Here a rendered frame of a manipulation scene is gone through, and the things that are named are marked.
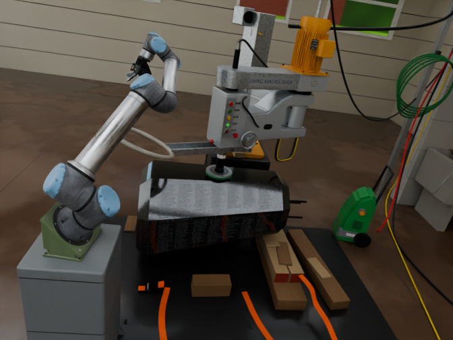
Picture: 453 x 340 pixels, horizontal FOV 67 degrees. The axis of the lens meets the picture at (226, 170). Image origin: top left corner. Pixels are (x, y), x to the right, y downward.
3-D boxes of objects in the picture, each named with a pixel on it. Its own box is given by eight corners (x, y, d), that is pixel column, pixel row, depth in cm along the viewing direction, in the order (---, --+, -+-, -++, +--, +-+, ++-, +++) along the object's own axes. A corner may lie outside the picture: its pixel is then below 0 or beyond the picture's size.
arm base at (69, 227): (80, 249, 168) (94, 239, 165) (50, 223, 160) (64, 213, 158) (94, 225, 184) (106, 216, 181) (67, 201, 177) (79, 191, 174)
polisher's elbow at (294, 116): (276, 121, 296) (280, 99, 288) (291, 120, 307) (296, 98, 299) (290, 129, 283) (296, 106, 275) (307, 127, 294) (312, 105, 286)
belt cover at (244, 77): (304, 88, 301) (309, 69, 294) (324, 96, 282) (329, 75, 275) (207, 86, 252) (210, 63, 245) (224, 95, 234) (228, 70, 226)
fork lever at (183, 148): (240, 144, 289) (241, 138, 287) (253, 153, 275) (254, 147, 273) (163, 147, 253) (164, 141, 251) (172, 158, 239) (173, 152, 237)
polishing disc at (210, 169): (232, 179, 269) (232, 177, 269) (205, 176, 268) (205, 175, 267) (231, 167, 289) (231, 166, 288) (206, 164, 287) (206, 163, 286)
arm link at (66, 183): (76, 214, 154) (172, 91, 173) (42, 193, 144) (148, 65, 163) (67, 206, 166) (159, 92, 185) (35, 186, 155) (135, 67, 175)
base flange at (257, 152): (213, 137, 380) (214, 132, 378) (255, 141, 387) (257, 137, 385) (216, 154, 336) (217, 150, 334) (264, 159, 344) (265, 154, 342)
